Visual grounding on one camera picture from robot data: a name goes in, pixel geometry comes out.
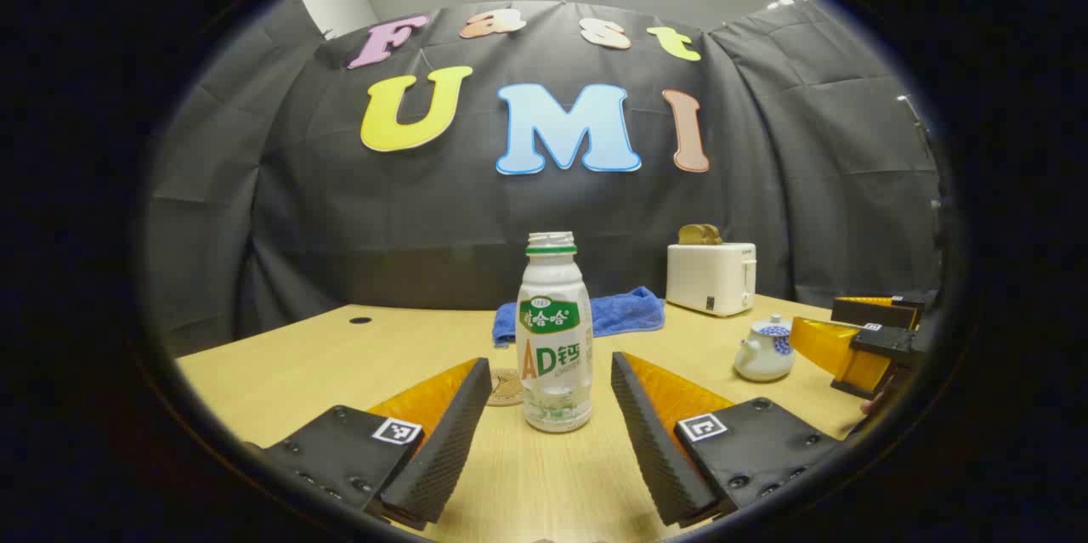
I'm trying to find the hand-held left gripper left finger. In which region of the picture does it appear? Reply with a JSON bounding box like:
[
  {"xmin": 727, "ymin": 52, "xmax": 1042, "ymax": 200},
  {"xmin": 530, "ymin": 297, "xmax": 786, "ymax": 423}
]
[{"xmin": 242, "ymin": 358, "xmax": 494, "ymax": 531}]

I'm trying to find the blue towel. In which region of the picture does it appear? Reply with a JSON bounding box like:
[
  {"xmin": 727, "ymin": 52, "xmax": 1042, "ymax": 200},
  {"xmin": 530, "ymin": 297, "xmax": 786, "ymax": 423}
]
[{"xmin": 493, "ymin": 286, "xmax": 666, "ymax": 348}]

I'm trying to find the white green label water bottle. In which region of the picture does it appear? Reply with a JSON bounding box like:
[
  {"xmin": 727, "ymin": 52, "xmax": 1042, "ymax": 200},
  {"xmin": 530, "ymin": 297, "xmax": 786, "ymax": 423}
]
[{"xmin": 516, "ymin": 232, "xmax": 594, "ymax": 433}]

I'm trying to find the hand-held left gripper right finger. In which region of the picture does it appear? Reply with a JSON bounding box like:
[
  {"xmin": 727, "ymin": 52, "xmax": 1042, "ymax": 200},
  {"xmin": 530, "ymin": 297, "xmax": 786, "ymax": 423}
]
[{"xmin": 610, "ymin": 352, "xmax": 851, "ymax": 527}]

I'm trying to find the round cork coaster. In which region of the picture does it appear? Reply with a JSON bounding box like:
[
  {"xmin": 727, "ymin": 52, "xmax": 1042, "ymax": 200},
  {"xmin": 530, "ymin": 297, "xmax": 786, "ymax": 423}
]
[{"xmin": 486, "ymin": 368, "xmax": 525, "ymax": 406}]

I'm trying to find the white toaster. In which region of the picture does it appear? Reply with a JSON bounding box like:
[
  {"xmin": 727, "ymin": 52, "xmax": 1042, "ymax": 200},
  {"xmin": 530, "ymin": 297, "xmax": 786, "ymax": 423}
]
[{"xmin": 666, "ymin": 242, "xmax": 757, "ymax": 318}]

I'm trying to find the white blue patterned teacup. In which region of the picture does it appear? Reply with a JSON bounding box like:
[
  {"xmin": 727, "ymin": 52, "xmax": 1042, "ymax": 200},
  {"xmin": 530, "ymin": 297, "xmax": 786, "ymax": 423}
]
[{"xmin": 734, "ymin": 331, "xmax": 797, "ymax": 382}]

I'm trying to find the black backdrop cloth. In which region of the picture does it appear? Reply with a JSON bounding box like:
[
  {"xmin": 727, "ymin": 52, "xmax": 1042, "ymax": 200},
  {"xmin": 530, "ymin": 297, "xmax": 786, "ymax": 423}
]
[{"xmin": 144, "ymin": 0, "xmax": 944, "ymax": 357}]

